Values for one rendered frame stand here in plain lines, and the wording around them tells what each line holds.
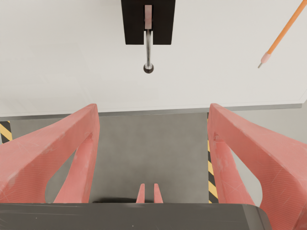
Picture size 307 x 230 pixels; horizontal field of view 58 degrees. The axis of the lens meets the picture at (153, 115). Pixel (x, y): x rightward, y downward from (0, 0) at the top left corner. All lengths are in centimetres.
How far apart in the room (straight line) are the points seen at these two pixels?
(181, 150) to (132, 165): 28
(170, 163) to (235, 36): 116
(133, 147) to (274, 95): 104
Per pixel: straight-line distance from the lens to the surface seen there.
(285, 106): 58
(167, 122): 143
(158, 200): 26
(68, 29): 39
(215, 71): 45
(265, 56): 27
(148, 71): 35
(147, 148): 147
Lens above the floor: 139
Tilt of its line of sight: 79 degrees down
